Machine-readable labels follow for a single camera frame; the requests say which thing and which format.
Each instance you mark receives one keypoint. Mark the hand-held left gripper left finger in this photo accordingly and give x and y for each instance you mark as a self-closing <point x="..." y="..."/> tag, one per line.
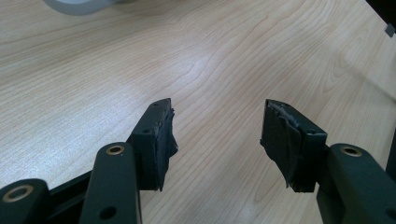
<point x="152" y="146"/>

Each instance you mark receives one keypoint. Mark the grey tape strip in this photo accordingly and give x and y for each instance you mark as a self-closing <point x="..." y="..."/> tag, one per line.
<point x="390" y="30"/>

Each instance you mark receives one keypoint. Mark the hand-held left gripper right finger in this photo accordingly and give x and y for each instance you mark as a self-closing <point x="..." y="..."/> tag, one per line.
<point x="292" y="146"/>

